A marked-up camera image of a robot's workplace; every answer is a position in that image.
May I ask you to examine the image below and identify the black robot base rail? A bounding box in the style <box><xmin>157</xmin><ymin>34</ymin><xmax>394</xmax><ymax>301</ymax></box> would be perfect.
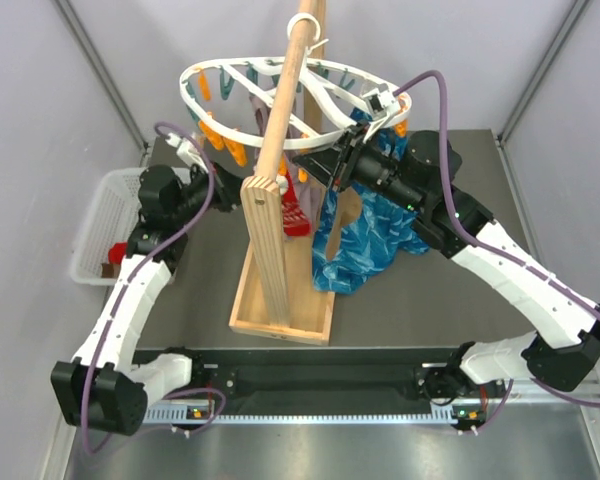
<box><xmin>129</xmin><ymin>344</ymin><xmax>531</xmax><ymax>416</ymax></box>

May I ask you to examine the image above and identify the grey slotted cable duct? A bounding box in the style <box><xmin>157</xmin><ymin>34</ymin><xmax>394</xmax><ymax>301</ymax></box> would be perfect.
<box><xmin>142</xmin><ymin>403</ymin><xmax>461</xmax><ymax>426</ymax></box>

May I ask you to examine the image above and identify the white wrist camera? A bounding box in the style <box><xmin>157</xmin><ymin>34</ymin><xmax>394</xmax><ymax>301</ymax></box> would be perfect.
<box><xmin>360</xmin><ymin>84</ymin><xmax>402</xmax><ymax>138</ymax></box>
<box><xmin>165</xmin><ymin>133</ymin><xmax>206</xmax><ymax>169</ymax></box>

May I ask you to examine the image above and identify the white perforated plastic basket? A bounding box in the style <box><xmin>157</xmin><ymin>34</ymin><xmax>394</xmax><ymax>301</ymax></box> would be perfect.
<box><xmin>68</xmin><ymin>167</ymin><xmax>201</xmax><ymax>287</ymax></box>

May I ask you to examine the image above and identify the mauve cloth on hanger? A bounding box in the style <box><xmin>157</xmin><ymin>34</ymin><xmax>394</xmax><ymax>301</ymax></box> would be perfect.
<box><xmin>276</xmin><ymin>150</ymin><xmax>322</xmax><ymax>236</ymax></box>

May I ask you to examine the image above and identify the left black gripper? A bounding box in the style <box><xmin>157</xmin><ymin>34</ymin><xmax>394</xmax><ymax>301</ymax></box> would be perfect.
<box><xmin>170</xmin><ymin>158</ymin><xmax>261</xmax><ymax>226</ymax></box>

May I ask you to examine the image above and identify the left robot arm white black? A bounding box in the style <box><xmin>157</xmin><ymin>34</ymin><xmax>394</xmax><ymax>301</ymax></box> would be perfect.
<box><xmin>50</xmin><ymin>163</ymin><xmax>243</xmax><ymax>436</ymax></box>

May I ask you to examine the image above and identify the brown sock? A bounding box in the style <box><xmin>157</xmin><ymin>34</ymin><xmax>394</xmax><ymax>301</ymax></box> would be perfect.
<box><xmin>101</xmin><ymin>263</ymin><xmax>120</xmax><ymax>279</ymax></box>
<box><xmin>325</xmin><ymin>187</ymin><xmax>363</xmax><ymax>261</ymax></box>

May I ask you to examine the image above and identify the blue patterned cloth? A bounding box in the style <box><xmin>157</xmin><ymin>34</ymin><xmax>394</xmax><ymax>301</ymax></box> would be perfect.
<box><xmin>312</xmin><ymin>124</ymin><xmax>431</xmax><ymax>296</ymax></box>

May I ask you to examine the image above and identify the red santa christmas sock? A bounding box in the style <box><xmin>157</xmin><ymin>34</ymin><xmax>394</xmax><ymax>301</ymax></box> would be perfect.
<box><xmin>278</xmin><ymin>171</ymin><xmax>311</xmax><ymax>237</ymax></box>

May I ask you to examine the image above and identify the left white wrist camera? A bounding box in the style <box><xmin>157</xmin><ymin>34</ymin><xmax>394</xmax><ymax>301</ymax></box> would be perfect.
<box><xmin>165</xmin><ymin>133</ymin><xmax>206</xmax><ymax>169</ymax></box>

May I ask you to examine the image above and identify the wooden drying rack stand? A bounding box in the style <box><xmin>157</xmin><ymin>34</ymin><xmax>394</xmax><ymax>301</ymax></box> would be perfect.
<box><xmin>229</xmin><ymin>1</ymin><xmax>335</xmax><ymax>346</ymax></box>

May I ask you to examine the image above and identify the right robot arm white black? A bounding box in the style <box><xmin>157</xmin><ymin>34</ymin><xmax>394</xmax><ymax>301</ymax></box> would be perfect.
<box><xmin>293</xmin><ymin>124</ymin><xmax>600</xmax><ymax>403</ymax></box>

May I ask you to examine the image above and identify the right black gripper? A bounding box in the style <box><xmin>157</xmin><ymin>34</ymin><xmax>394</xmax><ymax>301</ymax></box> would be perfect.
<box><xmin>295</xmin><ymin>121</ymin><xmax>424</xmax><ymax>214</ymax></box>

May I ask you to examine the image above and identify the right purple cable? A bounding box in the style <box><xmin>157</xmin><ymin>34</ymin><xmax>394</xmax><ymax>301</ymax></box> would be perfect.
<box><xmin>394</xmin><ymin>71</ymin><xmax>600</xmax><ymax>436</ymax></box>

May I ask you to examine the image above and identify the white oval clip hanger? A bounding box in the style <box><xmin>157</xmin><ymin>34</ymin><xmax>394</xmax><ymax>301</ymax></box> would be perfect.
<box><xmin>178</xmin><ymin>12</ymin><xmax>414</xmax><ymax>181</ymax></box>

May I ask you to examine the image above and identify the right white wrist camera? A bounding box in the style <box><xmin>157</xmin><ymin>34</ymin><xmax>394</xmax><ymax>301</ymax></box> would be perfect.
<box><xmin>360</xmin><ymin>84</ymin><xmax>402</xmax><ymax>138</ymax></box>

